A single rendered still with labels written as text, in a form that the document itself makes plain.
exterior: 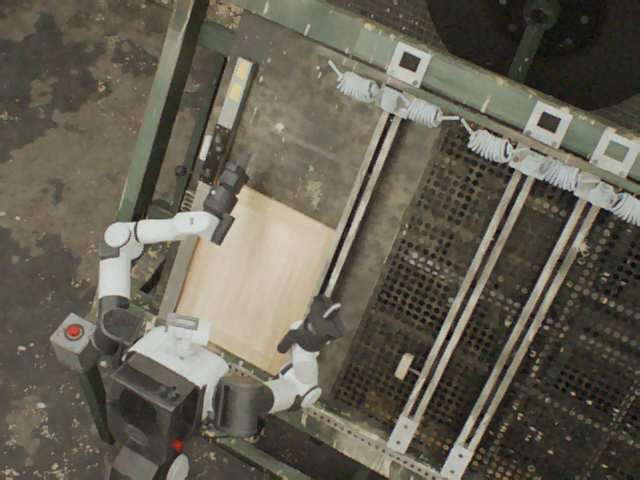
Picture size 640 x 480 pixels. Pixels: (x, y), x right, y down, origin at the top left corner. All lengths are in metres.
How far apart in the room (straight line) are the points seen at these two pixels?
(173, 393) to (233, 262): 0.66
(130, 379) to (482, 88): 1.22
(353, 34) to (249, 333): 1.06
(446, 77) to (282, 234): 0.75
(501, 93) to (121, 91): 2.98
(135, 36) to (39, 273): 1.69
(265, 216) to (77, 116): 2.31
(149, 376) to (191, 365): 0.13
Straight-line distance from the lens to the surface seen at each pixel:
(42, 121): 4.88
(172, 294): 2.96
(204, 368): 2.42
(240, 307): 2.88
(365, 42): 2.45
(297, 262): 2.74
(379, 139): 2.50
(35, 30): 5.41
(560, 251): 2.46
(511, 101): 2.37
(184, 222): 2.52
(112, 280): 2.55
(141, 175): 2.89
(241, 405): 2.37
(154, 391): 2.33
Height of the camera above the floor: 3.52
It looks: 55 degrees down
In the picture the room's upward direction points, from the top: 7 degrees clockwise
